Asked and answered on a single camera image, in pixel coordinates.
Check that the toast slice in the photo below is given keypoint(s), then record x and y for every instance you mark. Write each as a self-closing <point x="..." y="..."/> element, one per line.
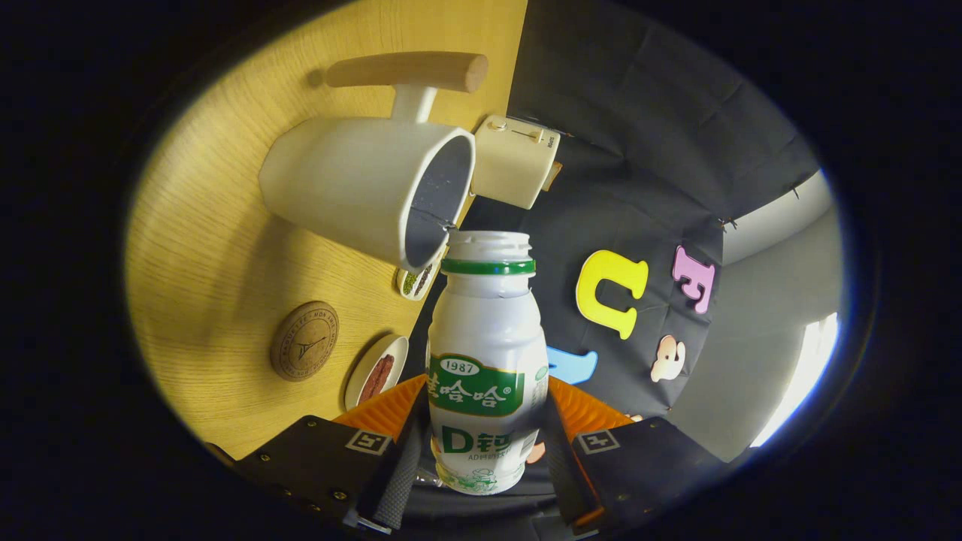
<point x="552" y="176"/>

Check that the black backdrop cloth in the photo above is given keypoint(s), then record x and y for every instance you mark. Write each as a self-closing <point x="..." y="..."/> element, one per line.
<point x="639" y="113"/>

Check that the white divided condiment dish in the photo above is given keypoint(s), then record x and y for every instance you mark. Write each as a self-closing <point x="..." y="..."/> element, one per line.
<point x="413" y="284"/>

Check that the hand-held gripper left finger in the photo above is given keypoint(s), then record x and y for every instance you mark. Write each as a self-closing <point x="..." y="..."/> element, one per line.
<point x="402" y="473"/>

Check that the wooden table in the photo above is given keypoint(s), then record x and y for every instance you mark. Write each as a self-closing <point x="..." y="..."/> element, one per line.
<point x="210" y="248"/>

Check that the cream toaster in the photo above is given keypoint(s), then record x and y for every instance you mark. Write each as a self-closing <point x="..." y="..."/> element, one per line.
<point x="511" y="165"/>

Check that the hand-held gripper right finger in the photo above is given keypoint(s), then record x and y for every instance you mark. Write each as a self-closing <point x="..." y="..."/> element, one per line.
<point x="567" y="481"/>

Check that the white round plate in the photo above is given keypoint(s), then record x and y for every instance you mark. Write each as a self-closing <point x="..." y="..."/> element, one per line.
<point x="359" y="376"/>

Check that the brown meat patty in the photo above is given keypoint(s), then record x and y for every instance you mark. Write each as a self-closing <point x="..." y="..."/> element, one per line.
<point x="378" y="378"/>

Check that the white juice bottle green label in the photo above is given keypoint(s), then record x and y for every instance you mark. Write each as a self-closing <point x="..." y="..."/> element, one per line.
<point x="488" y="330"/>

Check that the round cork coaster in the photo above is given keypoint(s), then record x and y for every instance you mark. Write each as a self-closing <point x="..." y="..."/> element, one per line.
<point x="304" y="342"/>

